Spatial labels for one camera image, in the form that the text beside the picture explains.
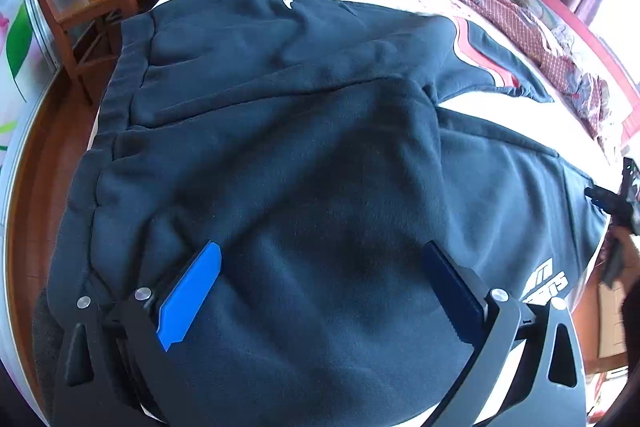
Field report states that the dark navy sweatshirt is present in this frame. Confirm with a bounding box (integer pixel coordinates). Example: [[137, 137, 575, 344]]
[[32, 0, 613, 427]]

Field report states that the floral wardrobe door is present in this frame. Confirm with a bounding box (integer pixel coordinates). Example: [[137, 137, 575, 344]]
[[0, 0, 61, 233]]

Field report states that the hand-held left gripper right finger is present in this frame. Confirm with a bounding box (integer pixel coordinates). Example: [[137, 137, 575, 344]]
[[421, 241, 588, 427]]

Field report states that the wooden cabinet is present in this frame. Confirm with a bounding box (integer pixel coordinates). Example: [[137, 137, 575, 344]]
[[580, 257, 633, 427]]

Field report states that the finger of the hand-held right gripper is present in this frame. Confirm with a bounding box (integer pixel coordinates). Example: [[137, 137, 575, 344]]
[[584, 186, 618, 210]]

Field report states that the window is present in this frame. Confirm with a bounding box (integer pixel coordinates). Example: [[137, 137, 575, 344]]
[[590, 0, 640, 58]]

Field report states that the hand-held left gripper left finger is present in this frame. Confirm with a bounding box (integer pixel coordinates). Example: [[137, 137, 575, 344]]
[[52, 241, 222, 427]]

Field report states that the pink printed bed guard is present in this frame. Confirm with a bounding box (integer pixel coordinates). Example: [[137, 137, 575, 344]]
[[457, 0, 640, 142]]

